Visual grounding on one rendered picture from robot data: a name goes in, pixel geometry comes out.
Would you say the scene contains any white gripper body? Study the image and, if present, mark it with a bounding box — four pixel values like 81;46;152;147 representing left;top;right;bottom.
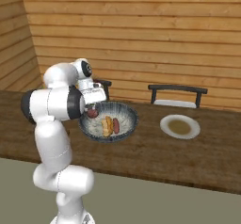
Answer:
81;87;107;105

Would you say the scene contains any dark red sausage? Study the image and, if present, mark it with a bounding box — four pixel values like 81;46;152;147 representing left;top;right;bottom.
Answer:
87;107;99;120
112;118;121;135

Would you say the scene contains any blue-grey patterned bowl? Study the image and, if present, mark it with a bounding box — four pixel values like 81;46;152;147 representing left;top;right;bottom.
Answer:
77;101;140;144

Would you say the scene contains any white plate with brown centre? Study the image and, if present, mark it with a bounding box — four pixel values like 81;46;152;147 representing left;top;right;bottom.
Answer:
159;113;201;140

